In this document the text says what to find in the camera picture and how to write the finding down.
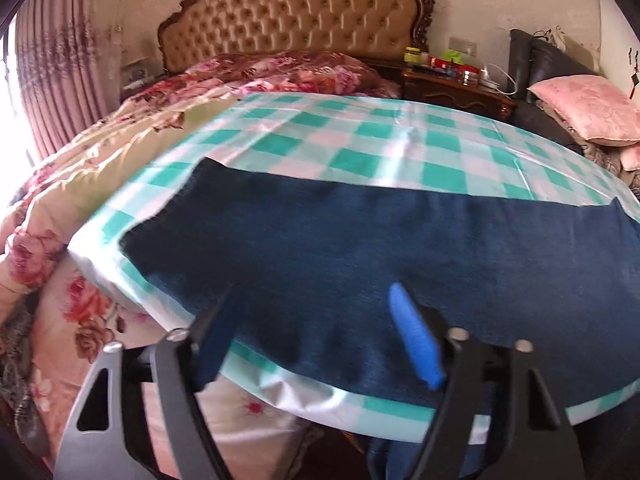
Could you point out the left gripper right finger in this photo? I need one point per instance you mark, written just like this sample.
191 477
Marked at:
529 436

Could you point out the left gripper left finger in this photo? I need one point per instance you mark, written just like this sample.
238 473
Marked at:
107 435

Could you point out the blue denim jeans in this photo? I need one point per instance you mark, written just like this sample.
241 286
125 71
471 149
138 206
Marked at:
317 261

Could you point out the floral red quilt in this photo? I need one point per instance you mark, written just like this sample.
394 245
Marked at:
54 321

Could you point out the plaid brown blanket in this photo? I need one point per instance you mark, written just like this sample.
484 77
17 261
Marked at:
607 157

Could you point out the small pink pillow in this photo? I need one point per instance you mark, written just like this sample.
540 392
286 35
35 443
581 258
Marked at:
630 157

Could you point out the green white checkered cloth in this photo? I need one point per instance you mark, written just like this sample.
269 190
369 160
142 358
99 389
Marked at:
351 139

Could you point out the large pink pillow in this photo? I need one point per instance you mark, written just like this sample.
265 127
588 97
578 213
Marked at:
593 106

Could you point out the dark wooden nightstand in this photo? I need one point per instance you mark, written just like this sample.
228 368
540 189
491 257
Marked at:
441 90

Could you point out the red chinese knot ornament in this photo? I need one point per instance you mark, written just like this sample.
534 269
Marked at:
633 60

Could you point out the black leather armchair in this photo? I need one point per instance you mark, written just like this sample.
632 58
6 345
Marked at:
540 72

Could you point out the yellow lid jar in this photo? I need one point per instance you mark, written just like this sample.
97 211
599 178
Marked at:
412 56

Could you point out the pink striped curtain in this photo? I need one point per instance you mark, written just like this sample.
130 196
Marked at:
68 56

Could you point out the tufted brown bed headboard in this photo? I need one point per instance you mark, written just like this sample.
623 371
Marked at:
379 30

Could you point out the wall power socket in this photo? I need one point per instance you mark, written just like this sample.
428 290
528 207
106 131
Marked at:
463 46

